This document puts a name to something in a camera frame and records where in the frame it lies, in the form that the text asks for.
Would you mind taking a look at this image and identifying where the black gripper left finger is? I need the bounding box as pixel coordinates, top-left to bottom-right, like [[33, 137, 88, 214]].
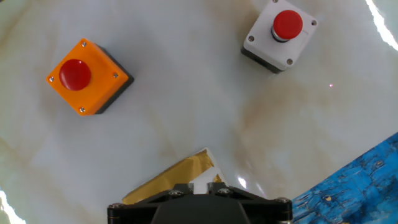
[[107, 182, 195, 224]]

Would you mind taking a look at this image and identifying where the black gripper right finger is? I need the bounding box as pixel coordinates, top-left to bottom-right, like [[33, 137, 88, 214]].
[[206, 182, 293, 224]]

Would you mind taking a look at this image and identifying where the orange box red mushroom button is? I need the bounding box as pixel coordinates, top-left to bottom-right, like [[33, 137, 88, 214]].
[[45, 37, 135, 117]]

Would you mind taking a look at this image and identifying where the white box raised red button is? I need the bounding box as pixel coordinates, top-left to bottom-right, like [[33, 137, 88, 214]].
[[241, 0, 319, 75]]

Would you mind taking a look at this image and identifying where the gold tissue box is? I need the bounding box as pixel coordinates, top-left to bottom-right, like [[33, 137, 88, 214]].
[[121, 147, 228, 205]]

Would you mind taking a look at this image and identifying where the white tissue sheet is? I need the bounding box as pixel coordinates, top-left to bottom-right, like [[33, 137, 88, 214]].
[[188, 166, 223, 195]]

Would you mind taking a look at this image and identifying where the blue starry painting cloth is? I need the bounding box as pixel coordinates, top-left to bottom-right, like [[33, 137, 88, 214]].
[[292, 132, 398, 224]]

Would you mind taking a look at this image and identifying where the marble pattern mat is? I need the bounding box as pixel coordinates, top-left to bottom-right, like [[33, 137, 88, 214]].
[[0, 0, 398, 224]]

